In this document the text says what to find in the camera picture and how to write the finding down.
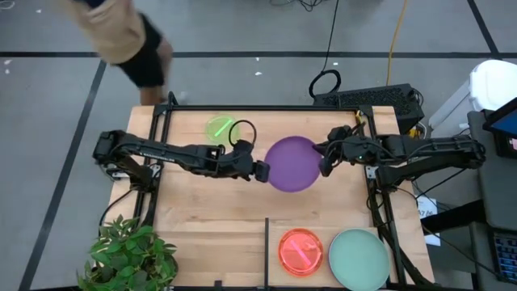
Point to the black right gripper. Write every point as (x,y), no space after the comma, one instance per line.
(347,151)

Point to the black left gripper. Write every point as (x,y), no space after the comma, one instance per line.
(240,163)

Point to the large purple bowl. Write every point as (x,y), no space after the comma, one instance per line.
(292,165)

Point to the translucent green plate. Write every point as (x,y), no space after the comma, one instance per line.
(214,135)

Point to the translucent red plate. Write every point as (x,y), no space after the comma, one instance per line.
(301,258)

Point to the teal plate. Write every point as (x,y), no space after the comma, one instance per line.
(358,260)

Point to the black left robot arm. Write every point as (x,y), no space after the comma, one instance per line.
(161,151)

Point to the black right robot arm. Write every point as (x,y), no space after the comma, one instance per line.
(428,147)

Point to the white paper sheet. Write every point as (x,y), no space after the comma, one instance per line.
(426,210)

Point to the green potted plant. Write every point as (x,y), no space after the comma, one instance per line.
(129,258)

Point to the grey desk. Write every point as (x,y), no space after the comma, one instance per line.
(497,190)

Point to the person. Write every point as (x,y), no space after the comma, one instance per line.
(117,32)

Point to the white bin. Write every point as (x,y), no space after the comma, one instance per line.
(493,81)

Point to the black tablet screen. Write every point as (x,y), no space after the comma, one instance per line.
(507,125)

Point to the black keyboard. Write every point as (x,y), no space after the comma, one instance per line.
(507,258)

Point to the black metal table frame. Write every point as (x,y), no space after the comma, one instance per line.
(258,108)

